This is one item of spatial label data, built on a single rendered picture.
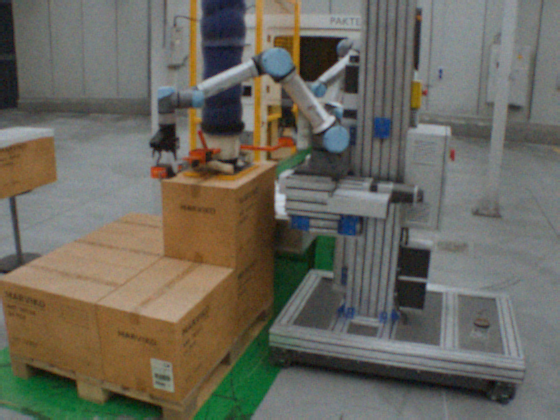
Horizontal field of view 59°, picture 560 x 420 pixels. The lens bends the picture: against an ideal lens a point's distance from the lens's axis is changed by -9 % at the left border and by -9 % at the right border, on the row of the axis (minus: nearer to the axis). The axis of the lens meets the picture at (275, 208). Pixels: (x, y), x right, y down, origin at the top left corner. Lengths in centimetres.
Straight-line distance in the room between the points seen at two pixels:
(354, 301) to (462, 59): 931
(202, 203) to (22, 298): 98
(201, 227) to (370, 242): 84
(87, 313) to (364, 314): 142
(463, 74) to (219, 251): 962
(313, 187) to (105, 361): 124
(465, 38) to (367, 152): 927
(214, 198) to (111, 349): 85
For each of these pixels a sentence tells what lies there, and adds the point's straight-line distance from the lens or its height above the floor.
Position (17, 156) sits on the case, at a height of 88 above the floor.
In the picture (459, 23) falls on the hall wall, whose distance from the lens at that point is 1178.
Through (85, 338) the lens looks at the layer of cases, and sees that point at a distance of 249.
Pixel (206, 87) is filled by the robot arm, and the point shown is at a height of 142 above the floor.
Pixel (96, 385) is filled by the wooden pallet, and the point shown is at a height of 10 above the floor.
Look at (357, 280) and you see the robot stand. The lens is 283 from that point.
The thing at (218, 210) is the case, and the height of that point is 83.
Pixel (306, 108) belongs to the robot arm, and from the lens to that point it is 231.
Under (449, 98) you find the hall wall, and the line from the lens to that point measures 1178.
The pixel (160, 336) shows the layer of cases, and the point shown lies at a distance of 223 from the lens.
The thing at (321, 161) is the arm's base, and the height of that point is 108.
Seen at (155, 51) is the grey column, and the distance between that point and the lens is 422.
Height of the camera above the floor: 157
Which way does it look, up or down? 17 degrees down
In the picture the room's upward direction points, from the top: 1 degrees clockwise
